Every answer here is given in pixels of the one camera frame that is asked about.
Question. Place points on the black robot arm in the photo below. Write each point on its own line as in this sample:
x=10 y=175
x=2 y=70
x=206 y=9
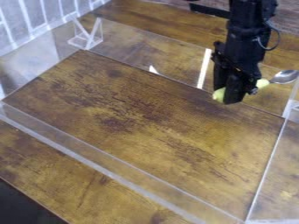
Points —
x=253 y=13

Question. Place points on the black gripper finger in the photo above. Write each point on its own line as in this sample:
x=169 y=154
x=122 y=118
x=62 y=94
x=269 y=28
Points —
x=235 y=88
x=221 y=73

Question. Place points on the clear acrylic enclosure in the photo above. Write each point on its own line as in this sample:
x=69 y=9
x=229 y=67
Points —
x=115 y=139

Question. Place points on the green handled metal spoon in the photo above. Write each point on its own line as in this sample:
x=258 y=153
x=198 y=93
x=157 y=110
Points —
x=285 y=77

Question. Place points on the black strip on table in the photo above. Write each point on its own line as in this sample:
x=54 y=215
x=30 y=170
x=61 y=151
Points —
x=209 y=10

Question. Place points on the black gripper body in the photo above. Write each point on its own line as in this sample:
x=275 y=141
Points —
x=243 y=51

